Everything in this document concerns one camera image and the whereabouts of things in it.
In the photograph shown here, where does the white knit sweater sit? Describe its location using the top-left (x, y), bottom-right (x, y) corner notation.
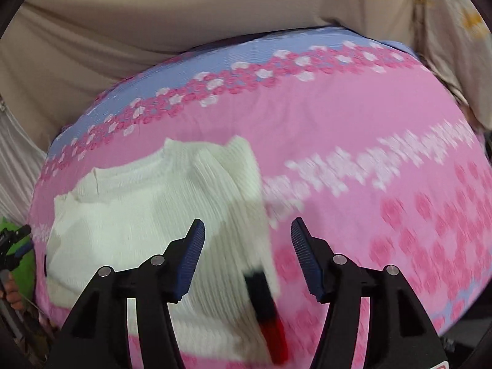
top-left (46, 137), bottom-right (287, 364)

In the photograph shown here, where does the person's left hand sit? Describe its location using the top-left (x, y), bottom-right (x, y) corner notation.
top-left (1, 274), bottom-right (25, 312)

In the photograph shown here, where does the green storage bin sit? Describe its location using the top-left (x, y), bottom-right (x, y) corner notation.
top-left (9, 238), bottom-right (36, 299)

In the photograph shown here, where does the white striped curtain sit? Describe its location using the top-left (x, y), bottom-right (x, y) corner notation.
top-left (0, 100), bottom-right (46, 224)

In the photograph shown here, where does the pink floral bed sheet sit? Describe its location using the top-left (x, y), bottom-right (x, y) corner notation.
top-left (29, 28), bottom-right (491, 368)

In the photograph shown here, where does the beige curtain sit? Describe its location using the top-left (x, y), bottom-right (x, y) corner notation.
top-left (1, 0), bottom-right (414, 149)

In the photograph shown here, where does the floral beige fabric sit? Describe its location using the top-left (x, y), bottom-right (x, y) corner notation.
top-left (414, 0), bottom-right (491, 131)

